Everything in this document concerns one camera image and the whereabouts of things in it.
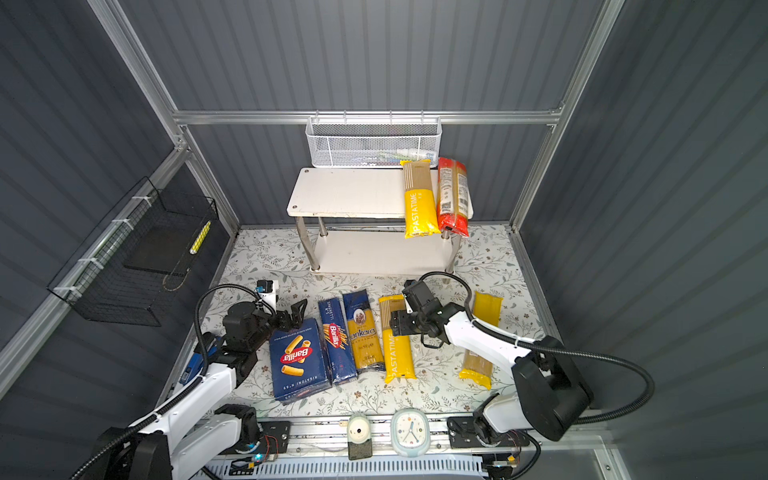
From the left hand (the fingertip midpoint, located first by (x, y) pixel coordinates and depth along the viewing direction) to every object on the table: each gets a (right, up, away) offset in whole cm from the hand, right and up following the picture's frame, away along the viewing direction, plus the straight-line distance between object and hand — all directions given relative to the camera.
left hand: (290, 299), depth 85 cm
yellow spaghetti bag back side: (+52, -19, -2) cm, 56 cm away
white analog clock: (+34, -31, -13) cm, 47 cm away
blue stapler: (-27, -18, -1) cm, 32 cm away
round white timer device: (+22, -29, -17) cm, 40 cm away
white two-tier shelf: (+21, +30, -3) cm, 37 cm away
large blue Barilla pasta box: (+4, -16, -4) cm, 17 cm away
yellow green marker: (-23, +17, -5) cm, 29 cm away
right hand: (+33, -8, +3) cm, 34 cm away
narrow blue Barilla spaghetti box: (+15, -17, 0) cm, 22 cm away
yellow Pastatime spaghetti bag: (+31, -15, +2) cm, 35 cm away
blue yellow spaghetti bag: (+22, -14, +2) cm, 26 cm away
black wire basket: (-36, +19, -3) cm, 41 cm away
